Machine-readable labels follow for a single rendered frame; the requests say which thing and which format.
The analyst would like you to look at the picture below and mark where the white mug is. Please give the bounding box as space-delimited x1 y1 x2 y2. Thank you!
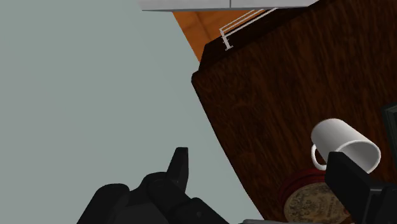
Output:
310 118 382 174

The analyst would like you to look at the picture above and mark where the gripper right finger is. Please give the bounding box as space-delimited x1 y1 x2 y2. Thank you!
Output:
324 151 397 224

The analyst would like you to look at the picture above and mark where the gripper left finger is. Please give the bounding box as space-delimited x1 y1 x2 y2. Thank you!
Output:
76 146 230 224

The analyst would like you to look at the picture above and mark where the dark green box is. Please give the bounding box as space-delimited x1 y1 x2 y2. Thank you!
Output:
380 103 397 150

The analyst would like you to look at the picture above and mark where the dark brown wooden cabinet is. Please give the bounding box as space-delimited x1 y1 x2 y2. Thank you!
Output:
190 0 397 224

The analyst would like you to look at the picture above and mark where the red round tin gold lid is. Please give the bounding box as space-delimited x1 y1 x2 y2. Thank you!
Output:
277 168 355 224

